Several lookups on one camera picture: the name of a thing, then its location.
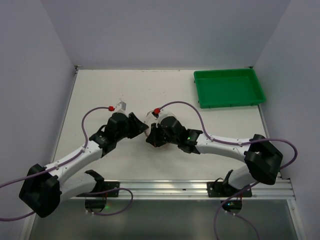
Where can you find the aluminium mounting rail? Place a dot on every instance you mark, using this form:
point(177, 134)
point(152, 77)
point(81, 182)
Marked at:
point(198, 190)

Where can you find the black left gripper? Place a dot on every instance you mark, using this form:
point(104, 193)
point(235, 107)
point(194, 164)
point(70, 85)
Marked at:
point(132, 124)

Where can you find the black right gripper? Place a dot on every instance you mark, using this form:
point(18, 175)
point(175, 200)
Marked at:
point(157, 133)

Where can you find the green plastic tray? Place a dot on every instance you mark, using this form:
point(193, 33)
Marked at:
point(228, 88)

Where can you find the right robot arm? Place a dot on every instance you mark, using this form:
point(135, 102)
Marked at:
point(262, 160)

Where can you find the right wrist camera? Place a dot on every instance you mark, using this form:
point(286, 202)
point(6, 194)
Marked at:
point(161, 114)

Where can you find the white mesh laundry bag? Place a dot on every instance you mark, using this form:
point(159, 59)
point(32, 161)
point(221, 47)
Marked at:
point(149, 120)

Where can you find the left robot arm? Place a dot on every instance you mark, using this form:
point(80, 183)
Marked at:
point(46, 186)

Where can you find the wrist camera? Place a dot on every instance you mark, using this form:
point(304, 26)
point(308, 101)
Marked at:
point(161, 114)
point(120, 108)

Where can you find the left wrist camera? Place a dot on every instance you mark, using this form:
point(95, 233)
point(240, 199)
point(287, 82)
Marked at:
point(120, 108)

